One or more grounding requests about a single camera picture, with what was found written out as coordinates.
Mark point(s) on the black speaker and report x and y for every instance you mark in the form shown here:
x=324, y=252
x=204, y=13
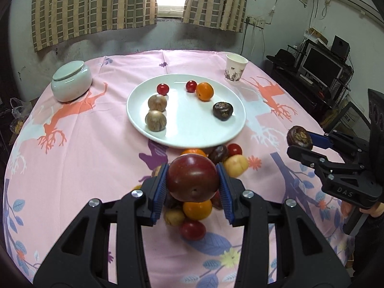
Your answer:
x=341, y=46

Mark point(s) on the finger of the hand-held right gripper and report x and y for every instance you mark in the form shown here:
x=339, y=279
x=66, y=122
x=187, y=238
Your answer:
x=321, y=140
x=303, y=154

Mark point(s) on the striped beige pepino melon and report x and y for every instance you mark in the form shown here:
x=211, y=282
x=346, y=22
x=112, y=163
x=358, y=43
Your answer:
x=155, y=171

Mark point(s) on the red cherry tomato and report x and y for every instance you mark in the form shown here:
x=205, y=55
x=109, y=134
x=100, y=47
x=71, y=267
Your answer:
x=162, y=89
x=191, y=86
x=193, y=230
x=235, y=149

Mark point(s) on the small yellow longan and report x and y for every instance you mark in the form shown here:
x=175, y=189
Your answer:
x=175, y=217

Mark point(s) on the orange mandarin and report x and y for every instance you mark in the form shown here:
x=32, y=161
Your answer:
x=193, y=152
x=197, y=210
x=205, y=91

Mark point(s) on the small cardboard box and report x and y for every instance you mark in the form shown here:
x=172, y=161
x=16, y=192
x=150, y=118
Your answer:
x=316, y=34

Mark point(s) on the white oval plate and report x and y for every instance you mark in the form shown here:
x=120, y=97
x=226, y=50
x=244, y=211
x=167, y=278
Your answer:
x=186, y=120

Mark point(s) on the person's right hand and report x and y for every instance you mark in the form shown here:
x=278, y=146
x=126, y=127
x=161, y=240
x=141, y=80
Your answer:
x=378, y=209

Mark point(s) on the black hat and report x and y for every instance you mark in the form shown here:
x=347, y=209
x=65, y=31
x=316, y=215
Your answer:
x=282, y=57

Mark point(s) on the wall socket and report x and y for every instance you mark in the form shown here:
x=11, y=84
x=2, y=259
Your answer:
x=255, y=22

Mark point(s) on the pale green lidded jar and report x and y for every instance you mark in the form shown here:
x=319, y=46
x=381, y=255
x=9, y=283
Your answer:
x=70, y=87

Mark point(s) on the tan passion fruit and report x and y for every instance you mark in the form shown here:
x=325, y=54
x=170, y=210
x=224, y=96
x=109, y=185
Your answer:
x=155, y=121
x=157, y=103

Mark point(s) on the printed paper cup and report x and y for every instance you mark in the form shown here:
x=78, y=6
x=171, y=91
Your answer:
x=235, y=69

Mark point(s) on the dark shrivelled mangosteen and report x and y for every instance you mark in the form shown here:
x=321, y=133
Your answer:
x=298, y=136

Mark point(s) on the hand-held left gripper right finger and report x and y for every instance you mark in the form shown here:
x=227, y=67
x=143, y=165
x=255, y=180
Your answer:
x=225, y=192

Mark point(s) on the wide checked curtain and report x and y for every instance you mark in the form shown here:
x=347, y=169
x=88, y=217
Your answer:
x=90, y=6

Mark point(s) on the plastic bag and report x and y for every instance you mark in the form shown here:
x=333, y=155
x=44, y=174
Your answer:
x=18, y=114

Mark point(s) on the pink printed tablecloth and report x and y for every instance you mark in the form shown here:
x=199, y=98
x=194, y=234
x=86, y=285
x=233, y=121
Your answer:
x=90, y=156

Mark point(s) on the black computer desk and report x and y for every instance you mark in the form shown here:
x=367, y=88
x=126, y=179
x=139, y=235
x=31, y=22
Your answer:
x=303, y=96

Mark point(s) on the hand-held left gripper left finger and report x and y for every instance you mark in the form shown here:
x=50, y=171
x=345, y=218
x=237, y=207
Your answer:
x=159, y=192

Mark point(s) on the narrow checked curtain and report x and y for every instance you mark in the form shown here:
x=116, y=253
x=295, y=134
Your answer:
x=216, y=0

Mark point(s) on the computer monitor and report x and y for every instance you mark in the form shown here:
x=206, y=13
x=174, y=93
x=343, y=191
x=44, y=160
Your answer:
x=321, y=64

